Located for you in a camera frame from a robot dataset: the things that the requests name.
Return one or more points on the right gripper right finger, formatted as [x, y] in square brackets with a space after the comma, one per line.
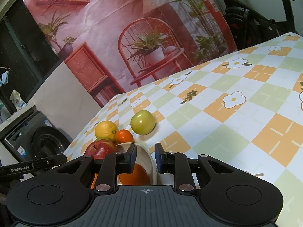
[177, 164]

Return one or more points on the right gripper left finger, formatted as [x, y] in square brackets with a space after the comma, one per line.
[111, 166]

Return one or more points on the bright red apple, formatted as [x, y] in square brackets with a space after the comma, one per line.
[100, 148]

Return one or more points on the orange mandarin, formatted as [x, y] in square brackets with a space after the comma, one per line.
[123, 136]
[93, 181]
[138, 177]

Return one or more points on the yellow lemon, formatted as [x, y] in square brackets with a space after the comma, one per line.
[106, 129]

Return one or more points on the yellow-green apple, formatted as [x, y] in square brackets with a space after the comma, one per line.
[143, 122]

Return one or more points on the bright green apple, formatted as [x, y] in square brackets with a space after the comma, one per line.
[101, 138]

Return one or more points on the beige ceramic bowl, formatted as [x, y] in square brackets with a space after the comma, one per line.
[144, 159]

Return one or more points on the grey washing machine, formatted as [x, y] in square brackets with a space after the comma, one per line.
[32, 136]

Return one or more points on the white detergent bag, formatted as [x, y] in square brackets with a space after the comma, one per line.
[17, 100]

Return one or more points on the floral checkered tablecloth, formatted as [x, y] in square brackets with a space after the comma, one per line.
[244, 108]

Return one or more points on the hanging laundry rack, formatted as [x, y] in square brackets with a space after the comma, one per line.
[4, 75]

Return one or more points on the dark window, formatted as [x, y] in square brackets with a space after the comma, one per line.
[28, 54]

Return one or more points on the pink printed backdrop cloth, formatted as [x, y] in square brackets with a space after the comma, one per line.
[114, 46]

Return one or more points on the black exercise bike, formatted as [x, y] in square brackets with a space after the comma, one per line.
[249, 28]

